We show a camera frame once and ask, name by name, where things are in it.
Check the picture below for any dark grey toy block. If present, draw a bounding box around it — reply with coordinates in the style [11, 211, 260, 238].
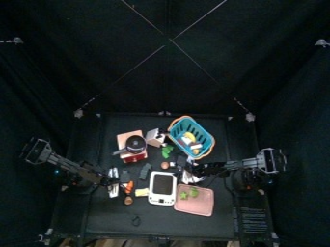
[119, 170, 131, 184]
[138, 162, 154, 181]

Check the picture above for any green toy vegetable slice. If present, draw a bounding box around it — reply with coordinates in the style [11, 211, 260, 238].
[189, 186, 202, 199]

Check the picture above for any white toy food piece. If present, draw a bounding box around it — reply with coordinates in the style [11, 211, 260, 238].
[181, 136, 204, 151]

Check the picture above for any yellow toy cheese slice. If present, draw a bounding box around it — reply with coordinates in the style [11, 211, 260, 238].
[134, 187, 151, 198]

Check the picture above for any white toy tablet black screen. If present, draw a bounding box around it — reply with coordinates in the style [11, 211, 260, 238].
[147, 170, 178, 206]

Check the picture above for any pink cutting board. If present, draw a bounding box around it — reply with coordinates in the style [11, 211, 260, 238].
[173, 183, 216, 218]

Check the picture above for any yellow toy banana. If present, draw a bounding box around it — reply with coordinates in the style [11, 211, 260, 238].
[183, 131, 202, 155]

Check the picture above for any black toy frying pan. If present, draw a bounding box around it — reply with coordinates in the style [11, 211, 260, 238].
[113, 134, 149, 156]

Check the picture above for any white cube box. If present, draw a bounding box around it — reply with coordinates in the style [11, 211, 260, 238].
[145, 127, 167, 149]

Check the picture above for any teal basket with orange handle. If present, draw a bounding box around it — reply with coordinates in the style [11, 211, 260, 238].
[166, 115, 217, 160]

